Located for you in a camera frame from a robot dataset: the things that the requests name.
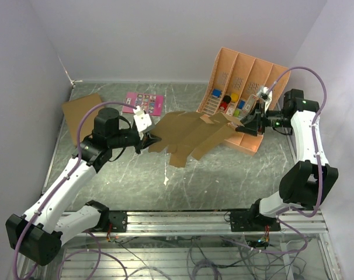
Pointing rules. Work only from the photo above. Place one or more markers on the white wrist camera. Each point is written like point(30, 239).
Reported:
point(264, 95)
point(142, 120)

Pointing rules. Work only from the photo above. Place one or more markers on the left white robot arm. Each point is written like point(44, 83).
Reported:
point(42, 230)

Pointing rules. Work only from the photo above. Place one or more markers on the yellow block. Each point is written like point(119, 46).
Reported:
point(234, 97)

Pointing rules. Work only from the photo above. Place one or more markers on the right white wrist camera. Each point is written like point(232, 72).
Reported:
point(264, 95)

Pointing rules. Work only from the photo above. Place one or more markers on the red block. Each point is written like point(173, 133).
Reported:
point(223, 106)

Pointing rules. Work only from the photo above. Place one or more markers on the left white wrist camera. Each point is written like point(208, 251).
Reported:
point(142, 120)

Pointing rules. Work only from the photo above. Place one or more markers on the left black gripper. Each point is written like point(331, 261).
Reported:
point(146, 140)

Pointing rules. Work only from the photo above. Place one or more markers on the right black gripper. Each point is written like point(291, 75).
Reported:
point(252, 122)

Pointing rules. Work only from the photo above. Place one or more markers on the orange plastic file organizer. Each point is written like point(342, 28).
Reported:
point(235, 72)

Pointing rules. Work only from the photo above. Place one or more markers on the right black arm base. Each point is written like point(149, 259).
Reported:
point(241, 220)

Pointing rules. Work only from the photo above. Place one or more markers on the closed brown cardboard box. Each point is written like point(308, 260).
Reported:
point(75, 110)

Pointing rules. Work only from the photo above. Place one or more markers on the pink sticker sheet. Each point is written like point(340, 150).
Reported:
point(150, 103)

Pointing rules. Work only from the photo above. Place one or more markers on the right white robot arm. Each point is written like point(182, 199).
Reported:
point(308, 182)

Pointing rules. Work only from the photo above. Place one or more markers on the white card box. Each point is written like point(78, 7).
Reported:
point(230, 111)

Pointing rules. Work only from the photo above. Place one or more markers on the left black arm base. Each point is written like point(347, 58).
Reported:
point(118, 221)

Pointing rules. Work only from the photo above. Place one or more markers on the aluminium mounting rail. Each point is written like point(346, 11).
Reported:
point(209, 223)

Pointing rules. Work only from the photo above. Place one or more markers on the blue block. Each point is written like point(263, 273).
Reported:
point(216, 93)

